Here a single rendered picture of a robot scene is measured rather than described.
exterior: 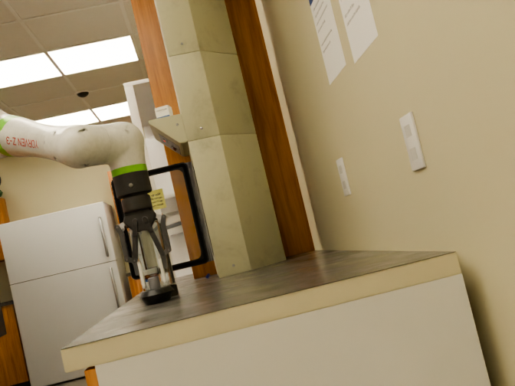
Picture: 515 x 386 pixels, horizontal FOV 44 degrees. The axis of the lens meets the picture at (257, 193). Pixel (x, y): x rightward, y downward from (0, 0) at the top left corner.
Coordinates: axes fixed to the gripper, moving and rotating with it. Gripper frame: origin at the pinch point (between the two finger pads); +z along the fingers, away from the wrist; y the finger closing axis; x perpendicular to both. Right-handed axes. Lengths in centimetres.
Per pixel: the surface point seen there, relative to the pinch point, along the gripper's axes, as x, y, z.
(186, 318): 56, -9, 8
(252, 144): -59, -39, -35
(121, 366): 56, 3, 13
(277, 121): -85, -54, -46
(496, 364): 54, -60, 29
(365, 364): 56, -37, 23
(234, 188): -48, -29, -20
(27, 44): -259, 69, -163
